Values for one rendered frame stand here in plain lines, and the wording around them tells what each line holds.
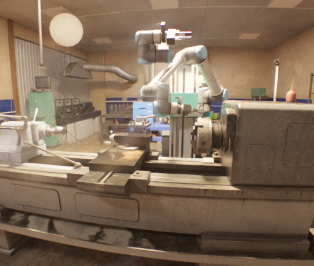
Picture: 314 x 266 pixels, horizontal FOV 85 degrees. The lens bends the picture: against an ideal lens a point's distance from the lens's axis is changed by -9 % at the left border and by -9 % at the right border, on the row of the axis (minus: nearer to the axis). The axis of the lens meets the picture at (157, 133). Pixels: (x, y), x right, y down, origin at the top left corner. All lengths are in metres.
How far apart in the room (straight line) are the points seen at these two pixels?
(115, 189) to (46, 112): 4.63
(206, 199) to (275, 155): 0.48
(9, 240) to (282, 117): 2.34
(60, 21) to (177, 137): 3.68
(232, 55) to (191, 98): 6.58
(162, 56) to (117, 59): 7.81
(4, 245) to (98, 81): 7.86
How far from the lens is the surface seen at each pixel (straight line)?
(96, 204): 1.41
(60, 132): 1.63
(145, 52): 1.28
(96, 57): 9.33
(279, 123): 1.21
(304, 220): 1.53
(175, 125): 2.37
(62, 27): 4.92
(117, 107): 5.80
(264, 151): 1.21
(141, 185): 1.18
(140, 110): 3.33
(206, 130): 1.24
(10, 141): 1.90
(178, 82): 2.39
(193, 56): 1.74
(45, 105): 5.58
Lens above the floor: 1.37
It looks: 11 degrees down
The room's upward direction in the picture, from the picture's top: straight up
